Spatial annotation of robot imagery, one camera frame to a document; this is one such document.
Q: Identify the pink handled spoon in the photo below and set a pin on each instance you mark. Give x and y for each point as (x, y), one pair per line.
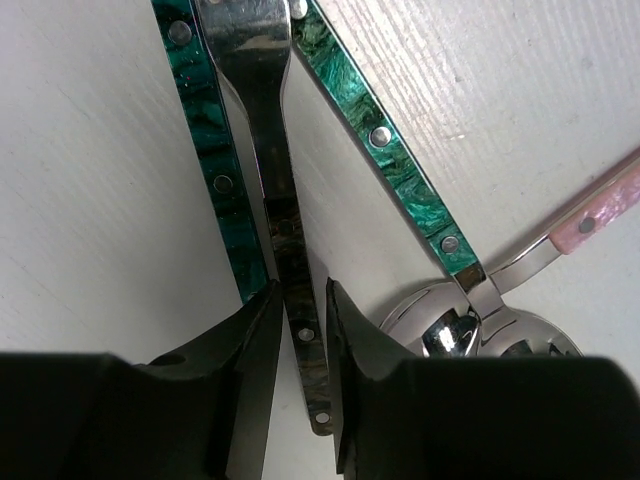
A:
(575, 230)

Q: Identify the green handled fork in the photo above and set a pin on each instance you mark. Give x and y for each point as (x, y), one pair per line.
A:
(200, 95)

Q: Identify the green handled spoon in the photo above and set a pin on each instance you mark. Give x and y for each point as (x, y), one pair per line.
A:
(333, 67)

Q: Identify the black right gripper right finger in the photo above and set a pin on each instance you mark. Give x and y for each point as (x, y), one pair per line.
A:
(400, 416)

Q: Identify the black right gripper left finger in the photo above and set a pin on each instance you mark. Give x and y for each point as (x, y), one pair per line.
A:
(200, 411)

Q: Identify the dark brown handled fork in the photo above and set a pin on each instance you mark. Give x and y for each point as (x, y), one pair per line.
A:
(250, 44)

